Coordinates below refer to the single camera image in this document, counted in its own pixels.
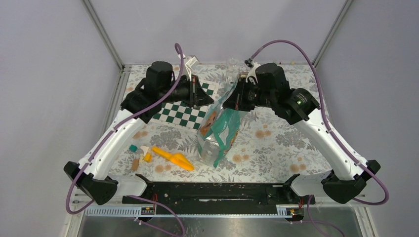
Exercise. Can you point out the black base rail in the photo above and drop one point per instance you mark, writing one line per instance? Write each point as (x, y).
(205, 198)

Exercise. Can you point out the white toy piece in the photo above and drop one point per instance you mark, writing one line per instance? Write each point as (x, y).
(144, 151)

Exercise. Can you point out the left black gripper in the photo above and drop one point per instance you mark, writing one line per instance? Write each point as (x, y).
(197, 96)

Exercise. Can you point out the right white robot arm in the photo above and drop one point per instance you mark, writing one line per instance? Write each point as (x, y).
(266, 86)

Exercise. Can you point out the floral tablecloth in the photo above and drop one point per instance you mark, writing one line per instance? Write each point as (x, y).
(266, 150)

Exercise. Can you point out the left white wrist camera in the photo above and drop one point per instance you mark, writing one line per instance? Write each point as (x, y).
(189, 63)

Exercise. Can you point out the teal cube block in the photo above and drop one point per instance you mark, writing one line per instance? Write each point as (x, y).
(133, 148)

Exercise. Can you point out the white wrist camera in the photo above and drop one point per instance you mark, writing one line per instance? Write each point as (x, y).
(251, 76)
(189, 63)

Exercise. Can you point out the yellow toy block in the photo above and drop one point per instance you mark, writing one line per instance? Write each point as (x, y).
(148, 158)

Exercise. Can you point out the brown wooden block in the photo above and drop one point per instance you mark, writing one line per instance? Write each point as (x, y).
(135, 164)

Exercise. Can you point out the orange plastic scoop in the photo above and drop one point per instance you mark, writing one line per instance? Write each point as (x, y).
(177, 158)

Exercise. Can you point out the green white chessboard mat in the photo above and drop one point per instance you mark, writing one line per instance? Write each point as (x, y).
(179, 116)

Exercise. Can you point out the green pet food bag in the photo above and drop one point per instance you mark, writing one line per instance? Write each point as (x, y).
(219, 129)

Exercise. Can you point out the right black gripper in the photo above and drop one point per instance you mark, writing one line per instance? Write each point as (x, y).
(234, 100)

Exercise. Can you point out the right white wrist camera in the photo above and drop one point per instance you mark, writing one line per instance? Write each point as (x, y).
(251, 76)

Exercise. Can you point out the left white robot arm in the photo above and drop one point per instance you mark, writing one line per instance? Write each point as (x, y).
(91, 173)

